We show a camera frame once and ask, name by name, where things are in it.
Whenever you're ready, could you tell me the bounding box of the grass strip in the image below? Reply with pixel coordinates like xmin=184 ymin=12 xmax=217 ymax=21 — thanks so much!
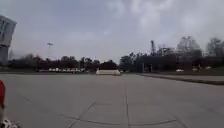
xmin=156 ymin=67 xmax=224 ymax=77

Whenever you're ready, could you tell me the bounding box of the street lamp pole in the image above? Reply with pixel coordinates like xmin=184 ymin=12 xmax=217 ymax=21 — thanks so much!
xmin=46 ymin=42 xmax=54 ymax=60

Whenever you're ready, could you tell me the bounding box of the pale low concrete block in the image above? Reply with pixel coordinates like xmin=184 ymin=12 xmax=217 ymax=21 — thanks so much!
xmin=95 ymin=69 xmax=122 ymax=77

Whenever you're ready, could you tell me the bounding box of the pale building with window rows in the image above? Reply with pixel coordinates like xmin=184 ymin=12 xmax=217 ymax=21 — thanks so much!
xmin=0 ymin=15 xmax=18 ymax=66

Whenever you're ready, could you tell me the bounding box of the red object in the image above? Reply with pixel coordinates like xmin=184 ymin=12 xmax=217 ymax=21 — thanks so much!
xmin=0 ymin=79 xmax=6 ymax=109

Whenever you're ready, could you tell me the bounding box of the tall slim tower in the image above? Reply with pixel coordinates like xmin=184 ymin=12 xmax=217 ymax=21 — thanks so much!
xmin=150 ymin=40 xmax=156 ymax=56

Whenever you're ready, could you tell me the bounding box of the grey concrete slab plaza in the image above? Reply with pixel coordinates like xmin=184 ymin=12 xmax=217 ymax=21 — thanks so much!
xmin=0 ymin=73 xmax=224 ymax=128

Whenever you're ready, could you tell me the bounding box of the dark kerb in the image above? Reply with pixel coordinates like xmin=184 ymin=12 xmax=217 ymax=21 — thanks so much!
xmin=139 ymin=73 xmax=224 ymax=86

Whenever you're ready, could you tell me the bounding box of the row of parked cars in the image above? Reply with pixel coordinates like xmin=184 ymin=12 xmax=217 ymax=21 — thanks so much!
xmin=37 ymin=67 xmax=85 ymax=74

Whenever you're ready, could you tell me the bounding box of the row of trees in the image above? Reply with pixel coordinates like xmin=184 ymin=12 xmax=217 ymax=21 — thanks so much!
xmin=8 ymin=35 xmax=224 ymax=74

